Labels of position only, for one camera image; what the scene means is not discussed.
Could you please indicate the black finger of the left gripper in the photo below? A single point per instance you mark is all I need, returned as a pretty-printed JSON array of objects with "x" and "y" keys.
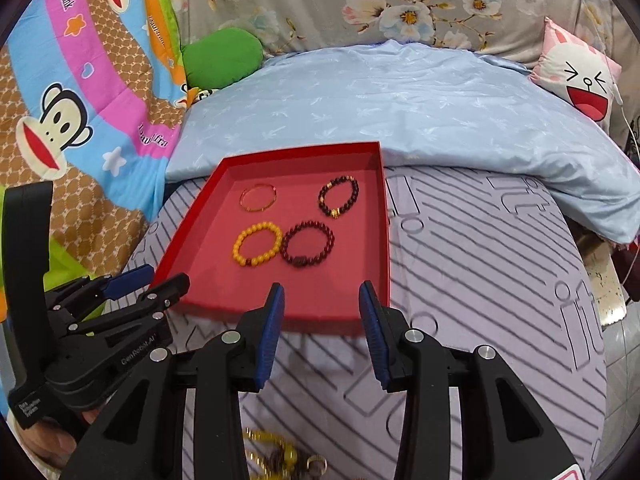
[{"x": 158, "y": 299}]

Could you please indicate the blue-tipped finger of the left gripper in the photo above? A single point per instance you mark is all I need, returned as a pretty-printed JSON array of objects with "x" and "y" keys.
[{"x": 90, "y": 293}]

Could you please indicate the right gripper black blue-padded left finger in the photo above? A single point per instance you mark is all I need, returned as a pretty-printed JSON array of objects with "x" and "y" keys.
[{"x": 138, "y": 435}]

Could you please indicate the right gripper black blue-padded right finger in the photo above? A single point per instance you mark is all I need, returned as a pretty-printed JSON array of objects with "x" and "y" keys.
[{"x": 505, "y": 432}]

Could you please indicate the person's left hand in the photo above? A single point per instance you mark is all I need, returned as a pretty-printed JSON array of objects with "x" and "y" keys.
[{"x": 47, "y": 445}]

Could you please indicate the thin gold bangle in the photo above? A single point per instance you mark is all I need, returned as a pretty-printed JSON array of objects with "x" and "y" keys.
[{"x": 258, "y": 197}]

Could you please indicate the lilac striped bed sheet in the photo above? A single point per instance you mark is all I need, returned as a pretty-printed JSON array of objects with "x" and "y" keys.
[{"x": 475, "y": 258}]

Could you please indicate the red cardboard tray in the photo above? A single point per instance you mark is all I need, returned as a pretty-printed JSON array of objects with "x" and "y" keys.
[{"x": 339, "y": 185}]

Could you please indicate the monkey cartoon colourful blanket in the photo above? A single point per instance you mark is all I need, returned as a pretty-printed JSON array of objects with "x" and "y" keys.
[{"x": 93, "y": 93}]

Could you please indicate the green plush cushion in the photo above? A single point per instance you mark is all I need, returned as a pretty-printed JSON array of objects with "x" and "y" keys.
[{"x": 222, "y": 58}]

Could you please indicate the light blue pillow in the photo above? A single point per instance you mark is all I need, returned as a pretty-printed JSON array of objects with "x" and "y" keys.
[{"x": 424, "y": 106}]

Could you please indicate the pink bunny face cushion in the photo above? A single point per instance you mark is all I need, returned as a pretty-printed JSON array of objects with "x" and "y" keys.
[{"x": 578, "y": 73}]

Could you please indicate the grey floral sheet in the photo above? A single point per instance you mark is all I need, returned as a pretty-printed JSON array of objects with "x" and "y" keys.
[{"x": 512, "y": 29}]

